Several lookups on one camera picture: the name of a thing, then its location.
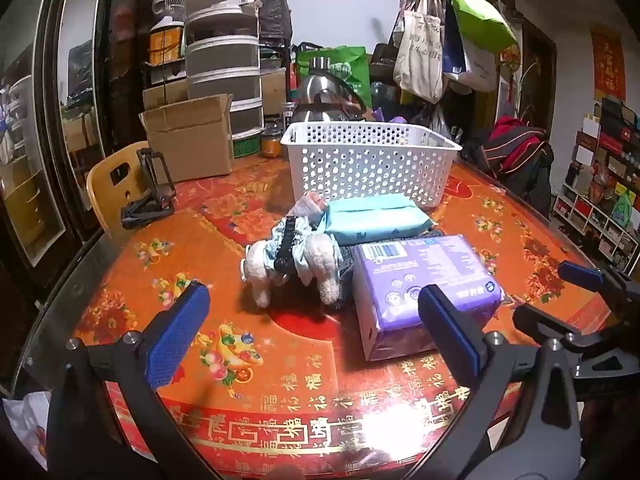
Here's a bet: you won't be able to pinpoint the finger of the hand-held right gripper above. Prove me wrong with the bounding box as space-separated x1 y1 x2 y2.
557 261 640 311
512 304 640 381

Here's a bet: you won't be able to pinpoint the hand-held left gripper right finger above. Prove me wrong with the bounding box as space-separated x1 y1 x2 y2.
415 284 583 480

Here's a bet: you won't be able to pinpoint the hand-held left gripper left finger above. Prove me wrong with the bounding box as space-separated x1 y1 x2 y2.
46 281 221 480

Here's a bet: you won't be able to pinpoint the purple tissue pack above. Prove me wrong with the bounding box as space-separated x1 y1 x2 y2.
352 235 503 362

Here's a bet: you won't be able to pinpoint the dark knit cloth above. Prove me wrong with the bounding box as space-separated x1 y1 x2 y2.
330 227 446 301

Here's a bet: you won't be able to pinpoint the teal tissue pack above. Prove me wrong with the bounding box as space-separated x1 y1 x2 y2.
320 194 435 247

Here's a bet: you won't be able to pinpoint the white plush dog toy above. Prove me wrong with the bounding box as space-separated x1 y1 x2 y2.
240 191 351 308

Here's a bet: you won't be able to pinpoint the white perforated plastic basket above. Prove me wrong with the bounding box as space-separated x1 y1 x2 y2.
280 121 463 209

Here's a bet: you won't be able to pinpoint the red floral tablecloth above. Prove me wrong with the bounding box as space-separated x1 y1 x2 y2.
70 155 621 471

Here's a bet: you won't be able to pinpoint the white shelf with boxes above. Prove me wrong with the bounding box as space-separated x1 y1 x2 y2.
550 97 640 273

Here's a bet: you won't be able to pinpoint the black folding stand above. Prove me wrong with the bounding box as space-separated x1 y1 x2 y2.
121 149 177 231

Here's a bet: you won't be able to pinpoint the red and black clothes pile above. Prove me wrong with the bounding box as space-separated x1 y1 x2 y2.
480 116 555 201

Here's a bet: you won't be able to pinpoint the wooden chair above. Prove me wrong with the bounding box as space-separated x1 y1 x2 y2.
86 141 156 241

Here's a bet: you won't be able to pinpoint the white plastic bag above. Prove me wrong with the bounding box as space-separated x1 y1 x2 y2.
2 391 51 471

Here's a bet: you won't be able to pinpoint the open cardboard box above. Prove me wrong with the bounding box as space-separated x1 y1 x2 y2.
139 92 236 183

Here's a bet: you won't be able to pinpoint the dark wooden door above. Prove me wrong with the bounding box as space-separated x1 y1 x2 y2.
520 17 557 131

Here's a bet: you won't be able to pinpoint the glass jar with orange contents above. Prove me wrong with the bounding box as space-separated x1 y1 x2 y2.
261 127 287 158

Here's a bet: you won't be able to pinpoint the mirrored wardrobe door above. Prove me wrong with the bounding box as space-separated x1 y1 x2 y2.
0 0 116 271

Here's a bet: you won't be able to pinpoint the white and blue bag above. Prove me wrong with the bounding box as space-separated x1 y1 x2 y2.
442 5 498 93

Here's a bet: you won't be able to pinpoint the small cardboard box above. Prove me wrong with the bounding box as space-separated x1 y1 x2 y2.
260 67 288 116

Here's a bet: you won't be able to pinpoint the stainless steel kettle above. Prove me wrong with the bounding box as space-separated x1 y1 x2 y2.
287 72 368 123

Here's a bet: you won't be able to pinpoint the white canvas tote bag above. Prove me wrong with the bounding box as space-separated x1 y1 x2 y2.
392 0 446 103

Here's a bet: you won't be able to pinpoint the dark brown paper bag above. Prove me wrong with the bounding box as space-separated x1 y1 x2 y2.
370 42 401 83

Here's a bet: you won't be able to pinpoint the bright green hanging bag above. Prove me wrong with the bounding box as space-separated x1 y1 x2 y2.
440 0 518 53

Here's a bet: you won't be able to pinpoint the stacked grey round containers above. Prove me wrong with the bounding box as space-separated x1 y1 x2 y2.
184 0 265 141

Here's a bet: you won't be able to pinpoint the green shopping bag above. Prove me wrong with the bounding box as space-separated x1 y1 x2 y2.
295 45 373 108

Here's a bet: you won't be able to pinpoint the orange and black box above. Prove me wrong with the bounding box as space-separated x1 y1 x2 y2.
149 27 185 66

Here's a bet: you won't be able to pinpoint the black plastic bag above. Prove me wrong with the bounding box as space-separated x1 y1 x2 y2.
257 0 293 48

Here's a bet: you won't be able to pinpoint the red wall poster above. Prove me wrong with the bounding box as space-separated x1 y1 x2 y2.
590 27 627 102

